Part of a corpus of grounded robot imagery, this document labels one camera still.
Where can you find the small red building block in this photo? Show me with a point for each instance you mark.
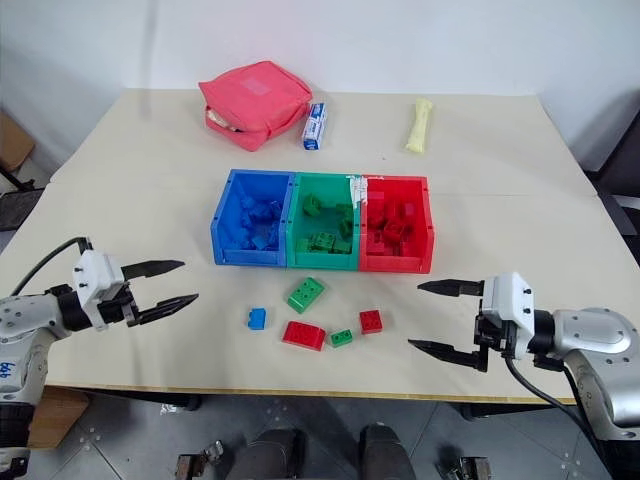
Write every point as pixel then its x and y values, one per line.
pixel 371 321

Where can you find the blue and white carton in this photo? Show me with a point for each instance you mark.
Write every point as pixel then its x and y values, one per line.
pixel 315 127

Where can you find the small green building block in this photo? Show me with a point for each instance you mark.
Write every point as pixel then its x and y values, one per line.
pixel 341 338

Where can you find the white tape strip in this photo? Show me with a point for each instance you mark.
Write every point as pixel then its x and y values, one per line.
pixel 358 190

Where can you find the small blue building block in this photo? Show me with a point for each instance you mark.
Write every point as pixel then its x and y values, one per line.
pixel 257 319

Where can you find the blue plastic bin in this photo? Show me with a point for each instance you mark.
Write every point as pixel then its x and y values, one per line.
pixel 250 220

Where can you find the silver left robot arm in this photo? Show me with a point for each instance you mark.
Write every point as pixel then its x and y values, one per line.
pixel 27 320

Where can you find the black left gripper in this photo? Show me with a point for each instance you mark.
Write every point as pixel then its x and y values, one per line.
pixel 117 307

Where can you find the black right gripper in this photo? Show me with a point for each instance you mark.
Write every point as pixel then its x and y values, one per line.
pixel 500 337

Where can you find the red plastic bin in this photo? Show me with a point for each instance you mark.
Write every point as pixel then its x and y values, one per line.
pixel 397 225

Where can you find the black metal stand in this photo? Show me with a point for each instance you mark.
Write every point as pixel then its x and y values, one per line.
pixel 17 200

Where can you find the large red building block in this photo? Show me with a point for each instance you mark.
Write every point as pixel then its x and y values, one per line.
pixel 303 335

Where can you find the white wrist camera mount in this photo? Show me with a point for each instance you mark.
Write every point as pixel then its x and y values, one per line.
pixel 97 280
pixel 510 300

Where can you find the pink fabric zipper pouch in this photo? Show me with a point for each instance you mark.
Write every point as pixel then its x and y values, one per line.
pixel 255 102

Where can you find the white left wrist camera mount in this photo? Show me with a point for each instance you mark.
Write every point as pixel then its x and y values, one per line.
pixel 97 280

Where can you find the metal foot bracket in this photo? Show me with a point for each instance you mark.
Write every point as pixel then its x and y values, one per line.
pixel 465 467
pixel 200 460

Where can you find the large green building block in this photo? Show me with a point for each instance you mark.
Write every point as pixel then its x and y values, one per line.
pixel 306 294

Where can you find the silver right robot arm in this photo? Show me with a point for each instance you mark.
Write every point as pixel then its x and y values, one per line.
pixel 595 340

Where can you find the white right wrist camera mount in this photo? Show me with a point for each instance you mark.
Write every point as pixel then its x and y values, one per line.
pixel 510 300

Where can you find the green plastic bin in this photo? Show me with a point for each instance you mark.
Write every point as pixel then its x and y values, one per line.
pixel 325 225

